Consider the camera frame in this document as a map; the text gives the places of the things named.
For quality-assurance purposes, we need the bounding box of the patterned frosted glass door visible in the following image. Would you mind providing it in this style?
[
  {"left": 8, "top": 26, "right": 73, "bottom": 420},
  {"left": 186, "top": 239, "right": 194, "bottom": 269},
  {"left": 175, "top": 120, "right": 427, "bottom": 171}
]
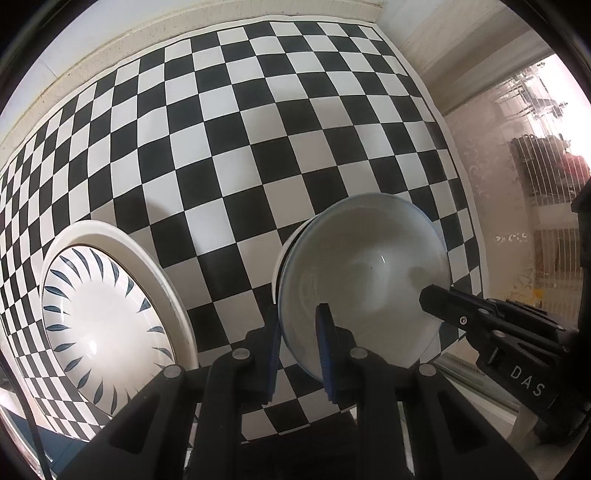
[{"left": 441, "top": 53, "right": 591, "bottom": 416}]

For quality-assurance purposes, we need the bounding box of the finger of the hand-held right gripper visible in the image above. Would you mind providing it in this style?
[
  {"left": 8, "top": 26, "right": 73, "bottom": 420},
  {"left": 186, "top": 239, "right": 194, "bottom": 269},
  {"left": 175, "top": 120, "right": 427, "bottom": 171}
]
[{"left": 419, "top": 284, "right": 578, "bottom": 352}]

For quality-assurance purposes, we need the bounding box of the black and white checkered mat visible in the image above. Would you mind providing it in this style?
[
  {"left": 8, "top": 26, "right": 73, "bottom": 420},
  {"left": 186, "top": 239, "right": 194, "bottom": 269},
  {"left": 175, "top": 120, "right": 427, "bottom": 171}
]
[{"left": 0, "top": 21, "right": 483, "bottom": 439}]

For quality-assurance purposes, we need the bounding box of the white bowl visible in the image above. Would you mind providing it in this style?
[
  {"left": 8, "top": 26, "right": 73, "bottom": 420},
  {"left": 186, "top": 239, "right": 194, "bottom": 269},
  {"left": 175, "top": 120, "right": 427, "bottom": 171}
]
[
  {"left": 272, "top": 220, "right": 309, "bottom": 305},
  {"left": 277, "top": 194, "right": 451, "bottom": 382}
]

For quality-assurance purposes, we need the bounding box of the white wire rack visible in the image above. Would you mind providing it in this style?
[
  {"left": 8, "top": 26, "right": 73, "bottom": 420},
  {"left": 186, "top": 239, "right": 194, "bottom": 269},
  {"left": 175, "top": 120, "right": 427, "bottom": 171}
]
[{"left": 508, "top": 134, "right": 591, "bottom": 296}]

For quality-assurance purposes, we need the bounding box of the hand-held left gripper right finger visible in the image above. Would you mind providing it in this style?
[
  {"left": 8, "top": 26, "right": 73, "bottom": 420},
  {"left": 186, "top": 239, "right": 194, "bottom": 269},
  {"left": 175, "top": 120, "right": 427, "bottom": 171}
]
[{"left": 314, "top": 302, "right": 518, "bottom": 480}]

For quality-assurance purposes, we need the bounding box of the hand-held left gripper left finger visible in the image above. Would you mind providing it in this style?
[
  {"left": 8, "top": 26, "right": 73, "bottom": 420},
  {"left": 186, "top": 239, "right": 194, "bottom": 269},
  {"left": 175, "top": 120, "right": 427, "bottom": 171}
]
[{"left": 88, "top": 314, "right": 282, "bottom": 480}]

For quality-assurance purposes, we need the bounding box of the white plate blue leaf pattern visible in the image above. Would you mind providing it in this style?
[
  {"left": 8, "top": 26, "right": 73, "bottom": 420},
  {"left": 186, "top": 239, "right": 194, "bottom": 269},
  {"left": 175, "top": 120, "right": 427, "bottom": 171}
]
[{"left": 42, "top": 247, "right": 177, "bottom": 412}]

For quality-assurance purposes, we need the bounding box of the large white floral plate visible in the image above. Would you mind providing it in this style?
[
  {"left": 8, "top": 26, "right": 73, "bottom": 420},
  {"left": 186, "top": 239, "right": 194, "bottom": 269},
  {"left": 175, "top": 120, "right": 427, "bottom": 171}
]
[{"left": 39, "top": 220, "right": 199, "bottom": 418}]

